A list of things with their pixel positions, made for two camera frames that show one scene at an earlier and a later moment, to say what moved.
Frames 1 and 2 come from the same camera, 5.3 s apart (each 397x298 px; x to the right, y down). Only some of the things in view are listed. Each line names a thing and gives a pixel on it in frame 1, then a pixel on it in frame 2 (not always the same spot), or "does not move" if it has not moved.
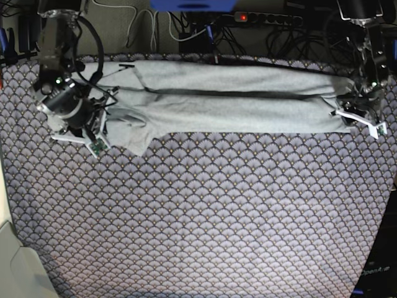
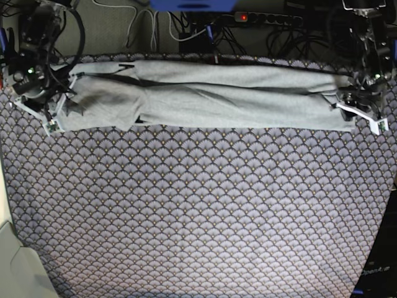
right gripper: x=78 y=107 -> x=41 y=83
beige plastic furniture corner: x=23 y=273 does not move
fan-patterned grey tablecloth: x=201 y=215 does not move
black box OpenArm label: x=378 y=276 does not move
